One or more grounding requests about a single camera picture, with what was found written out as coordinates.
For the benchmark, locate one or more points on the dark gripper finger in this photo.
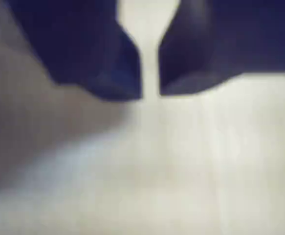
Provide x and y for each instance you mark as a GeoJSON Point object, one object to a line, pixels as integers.
{"type": "Point", "coordinates": [205, 49]}
{"type": "Point", "coordinates": [83, 49]}

